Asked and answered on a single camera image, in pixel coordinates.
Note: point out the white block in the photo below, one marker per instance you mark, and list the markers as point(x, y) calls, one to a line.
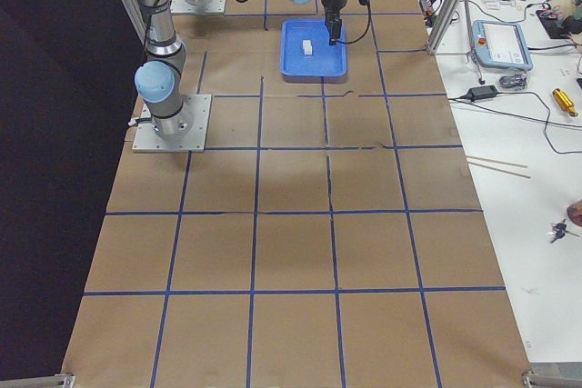
point(308, 43)
point(308, 50)

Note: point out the blue plastic tray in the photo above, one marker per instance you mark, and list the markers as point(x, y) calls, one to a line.
point(327, 61)

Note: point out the black power adapter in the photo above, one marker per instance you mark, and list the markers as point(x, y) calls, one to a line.
point(482, 92)

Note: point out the teach pendant tablet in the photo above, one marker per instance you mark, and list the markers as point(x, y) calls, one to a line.
point(500, 46)

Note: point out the bunch of keys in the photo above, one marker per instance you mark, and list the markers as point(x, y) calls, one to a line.
point(559, 230)

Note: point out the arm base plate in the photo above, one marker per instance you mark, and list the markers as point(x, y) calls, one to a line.
point(185, 132)
point(198, 7)

